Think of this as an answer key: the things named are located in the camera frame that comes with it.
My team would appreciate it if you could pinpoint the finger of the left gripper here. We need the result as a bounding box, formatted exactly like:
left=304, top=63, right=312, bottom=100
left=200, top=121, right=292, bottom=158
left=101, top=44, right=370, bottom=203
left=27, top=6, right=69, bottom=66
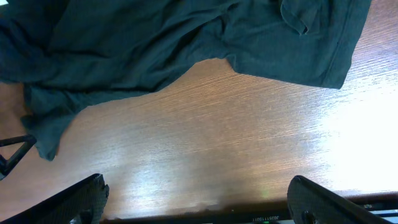
left=1, top=134, right=37, bottom=180

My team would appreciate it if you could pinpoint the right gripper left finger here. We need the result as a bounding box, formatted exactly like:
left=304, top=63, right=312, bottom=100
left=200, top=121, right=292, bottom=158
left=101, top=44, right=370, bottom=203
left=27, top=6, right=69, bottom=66
left=1, top=174, right=109, bottom=224

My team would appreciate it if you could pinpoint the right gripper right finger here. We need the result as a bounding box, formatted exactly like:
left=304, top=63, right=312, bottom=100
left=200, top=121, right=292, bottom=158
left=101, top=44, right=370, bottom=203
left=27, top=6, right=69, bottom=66
left=287, top=175, right=390, bottom=224

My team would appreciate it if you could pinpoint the dark green t-shirt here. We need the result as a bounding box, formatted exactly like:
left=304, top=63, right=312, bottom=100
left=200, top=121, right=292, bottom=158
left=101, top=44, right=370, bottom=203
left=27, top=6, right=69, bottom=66
left=1, top=0, right=371, bottom=161

